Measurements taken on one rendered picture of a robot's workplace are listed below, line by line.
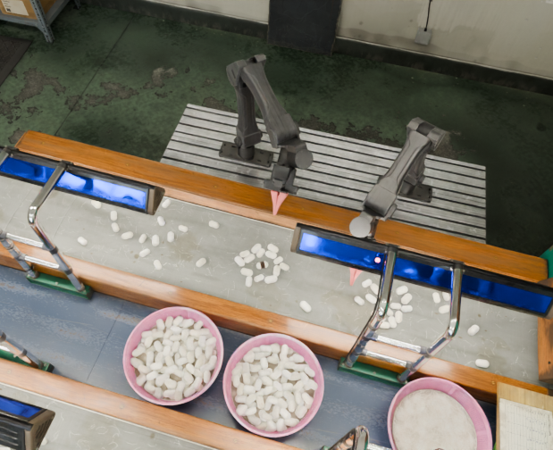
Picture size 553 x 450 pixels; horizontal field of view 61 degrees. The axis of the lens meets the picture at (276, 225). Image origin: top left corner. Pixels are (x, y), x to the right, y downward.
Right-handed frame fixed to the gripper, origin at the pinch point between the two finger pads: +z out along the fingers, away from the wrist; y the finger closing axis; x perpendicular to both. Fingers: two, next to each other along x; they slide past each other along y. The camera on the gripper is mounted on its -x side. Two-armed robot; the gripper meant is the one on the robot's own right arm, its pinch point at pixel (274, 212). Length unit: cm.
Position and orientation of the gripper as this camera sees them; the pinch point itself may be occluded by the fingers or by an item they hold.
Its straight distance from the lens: 142.5
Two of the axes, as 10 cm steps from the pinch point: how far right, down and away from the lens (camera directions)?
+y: 9.6, 2.5, -0.9
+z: -2.3, 9.6, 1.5
